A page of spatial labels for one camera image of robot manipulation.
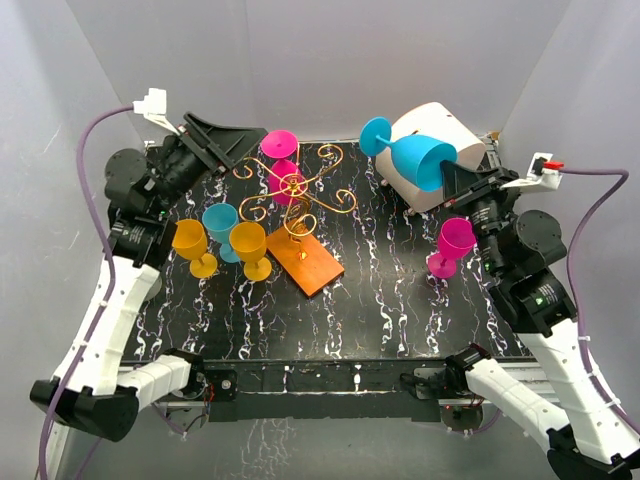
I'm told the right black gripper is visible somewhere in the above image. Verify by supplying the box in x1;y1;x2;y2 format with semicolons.
440;160;523;274

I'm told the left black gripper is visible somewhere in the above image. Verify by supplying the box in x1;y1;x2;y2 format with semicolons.
151;113;268;217

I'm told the blue wine glass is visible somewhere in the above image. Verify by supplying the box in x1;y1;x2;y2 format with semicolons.
359;117;458;192
202;203;240;263

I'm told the pink wine glass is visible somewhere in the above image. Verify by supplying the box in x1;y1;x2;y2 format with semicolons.
426;218;476;279
260;130;300;193

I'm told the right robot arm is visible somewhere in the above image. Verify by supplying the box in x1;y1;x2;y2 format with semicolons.
441;155;639;479

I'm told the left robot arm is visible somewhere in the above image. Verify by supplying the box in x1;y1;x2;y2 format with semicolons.
30;113;267;442

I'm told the yellow wine glass right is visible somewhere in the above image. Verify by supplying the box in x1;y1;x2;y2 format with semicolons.
229;222;272;282

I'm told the yellow wine glass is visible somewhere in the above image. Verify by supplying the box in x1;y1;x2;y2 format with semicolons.
172;219;218;279
229;222;272;282

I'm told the yellow wine glass left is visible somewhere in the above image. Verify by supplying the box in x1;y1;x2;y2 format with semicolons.
172;219;218;279

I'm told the white cylindrical container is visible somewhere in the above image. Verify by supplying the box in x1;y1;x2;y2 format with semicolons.
375;102;486;213

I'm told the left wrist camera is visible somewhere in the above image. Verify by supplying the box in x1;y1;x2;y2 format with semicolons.
133;88;178;134

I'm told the gold wire glass rack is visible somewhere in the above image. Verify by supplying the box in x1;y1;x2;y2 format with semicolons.
233;143;357;299

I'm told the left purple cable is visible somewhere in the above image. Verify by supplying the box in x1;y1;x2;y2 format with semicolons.
37;105;136;480

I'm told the purple cable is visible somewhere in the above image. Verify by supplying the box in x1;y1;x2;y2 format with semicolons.
37;105;136;480
562;167;640;436

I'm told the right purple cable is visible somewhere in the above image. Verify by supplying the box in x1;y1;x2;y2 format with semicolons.
562;167;640;436

